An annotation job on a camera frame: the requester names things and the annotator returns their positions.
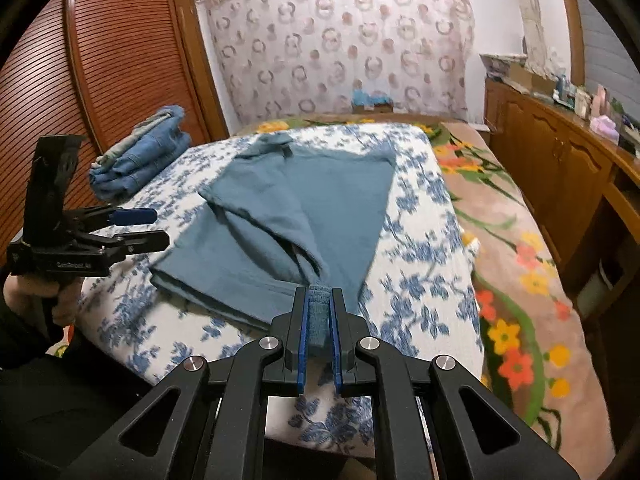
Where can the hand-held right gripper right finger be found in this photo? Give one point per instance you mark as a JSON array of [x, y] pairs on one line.
[[336, 340]]

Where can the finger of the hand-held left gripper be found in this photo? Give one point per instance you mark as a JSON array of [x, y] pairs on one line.
[[132, 216], [145, 242]]

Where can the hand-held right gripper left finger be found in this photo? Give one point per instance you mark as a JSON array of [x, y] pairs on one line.
[[301, 340]]

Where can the teal pants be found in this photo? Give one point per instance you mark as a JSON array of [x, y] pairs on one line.
[[300, 200]]

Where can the person's left forearm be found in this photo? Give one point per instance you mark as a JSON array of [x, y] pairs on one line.
[[50, 385]]

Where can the person's left hand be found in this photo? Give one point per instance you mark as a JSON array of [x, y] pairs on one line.
[[25, 289]]

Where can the pile of folded clothes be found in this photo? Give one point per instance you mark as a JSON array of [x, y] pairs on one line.
[[145, 160]]

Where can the grey and yellow garment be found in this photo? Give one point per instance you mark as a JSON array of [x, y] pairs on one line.
[[112, 152]]

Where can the white blue floral blanket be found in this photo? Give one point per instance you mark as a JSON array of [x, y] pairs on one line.
[[425, 240]]

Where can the wooden louvred wardrobe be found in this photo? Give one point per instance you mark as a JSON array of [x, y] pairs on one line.
[[125, 60]]

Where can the peach flowered bedspread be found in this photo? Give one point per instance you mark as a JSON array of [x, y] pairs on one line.
[[500, 220]]

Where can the small cardboard box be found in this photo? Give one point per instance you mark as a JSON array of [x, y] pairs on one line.
[[372, 108]]

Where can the blue plastic bag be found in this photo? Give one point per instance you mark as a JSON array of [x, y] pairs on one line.
[[370, 96]]

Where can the circle patterned curtain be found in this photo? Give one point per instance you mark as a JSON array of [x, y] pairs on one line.
[[325, 35]]

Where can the wooden sideboard cabinet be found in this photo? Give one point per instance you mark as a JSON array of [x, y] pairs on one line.
[[550, 135]]

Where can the white paper stack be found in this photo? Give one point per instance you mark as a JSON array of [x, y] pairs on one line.
[[502, 65]]

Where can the open cardboard box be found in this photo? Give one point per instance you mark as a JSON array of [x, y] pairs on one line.
[[530, 82]]

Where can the row of small bottles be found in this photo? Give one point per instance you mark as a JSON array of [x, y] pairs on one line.
[[570, 92]]

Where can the pink tissue pack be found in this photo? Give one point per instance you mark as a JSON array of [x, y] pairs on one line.
[[605, 127]]

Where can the pink bottle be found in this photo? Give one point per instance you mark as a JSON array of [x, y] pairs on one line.
[[600, 100]]

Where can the grey window blind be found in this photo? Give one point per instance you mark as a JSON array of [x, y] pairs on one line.
[[610, 50]]

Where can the wooden window frame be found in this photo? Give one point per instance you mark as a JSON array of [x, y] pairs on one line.
[[570, 25]]

